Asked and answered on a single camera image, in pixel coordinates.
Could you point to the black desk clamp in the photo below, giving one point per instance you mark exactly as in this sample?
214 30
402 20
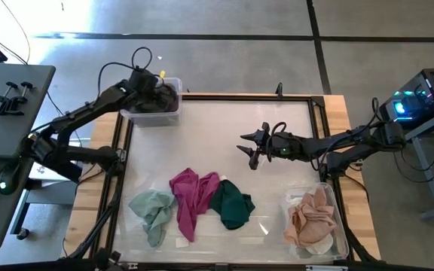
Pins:
19 99
4 103

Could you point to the magenta microfiber towel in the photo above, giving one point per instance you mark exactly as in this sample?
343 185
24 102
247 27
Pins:
190 195

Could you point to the black aluminium table frame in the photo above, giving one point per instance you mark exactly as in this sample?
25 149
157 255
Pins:
296 97

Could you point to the dark grey desk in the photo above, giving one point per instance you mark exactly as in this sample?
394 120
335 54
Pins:
10 131

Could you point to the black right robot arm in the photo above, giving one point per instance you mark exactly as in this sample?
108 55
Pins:
337 145

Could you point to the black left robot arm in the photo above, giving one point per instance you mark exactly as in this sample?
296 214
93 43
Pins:
89 109

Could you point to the clear plastic bin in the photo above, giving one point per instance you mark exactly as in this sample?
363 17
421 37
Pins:
343 226
153 119

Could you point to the black computer tower with lights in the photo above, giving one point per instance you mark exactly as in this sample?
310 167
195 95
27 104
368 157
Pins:
420 98

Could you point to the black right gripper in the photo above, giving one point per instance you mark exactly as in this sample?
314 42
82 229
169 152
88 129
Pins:
281 148

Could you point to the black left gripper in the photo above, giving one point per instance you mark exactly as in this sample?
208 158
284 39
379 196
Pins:
143 84

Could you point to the small yellow tag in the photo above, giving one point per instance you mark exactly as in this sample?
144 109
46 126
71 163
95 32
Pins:
162 73

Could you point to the mint green microfiber towel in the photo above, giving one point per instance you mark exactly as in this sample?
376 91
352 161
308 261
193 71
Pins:
153 211

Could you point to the black computer mouse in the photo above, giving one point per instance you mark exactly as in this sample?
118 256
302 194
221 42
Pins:
8 178

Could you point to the black camera post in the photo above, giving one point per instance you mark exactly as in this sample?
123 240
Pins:
279 92

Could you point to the cream white microfiber towel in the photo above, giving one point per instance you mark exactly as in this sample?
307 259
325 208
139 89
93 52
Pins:
320 248

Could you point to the purple microfiber towel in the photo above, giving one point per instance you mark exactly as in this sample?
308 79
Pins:
172 107

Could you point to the black caster wheel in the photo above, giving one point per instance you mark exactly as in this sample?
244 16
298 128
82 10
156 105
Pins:
23 233

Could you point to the grey microfiber towel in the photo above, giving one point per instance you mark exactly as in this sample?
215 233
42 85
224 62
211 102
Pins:
166 98

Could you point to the dark green microfiber towel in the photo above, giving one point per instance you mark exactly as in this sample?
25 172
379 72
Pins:
232 207

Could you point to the small white paper piece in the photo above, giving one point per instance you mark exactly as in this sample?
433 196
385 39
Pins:
182 242

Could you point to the white box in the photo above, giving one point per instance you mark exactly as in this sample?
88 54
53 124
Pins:
47 171

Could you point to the peach microfiber towel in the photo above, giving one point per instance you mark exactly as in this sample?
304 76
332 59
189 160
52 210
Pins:
309 222

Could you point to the grey metal-legged desk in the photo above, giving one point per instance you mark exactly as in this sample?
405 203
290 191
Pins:
428 177

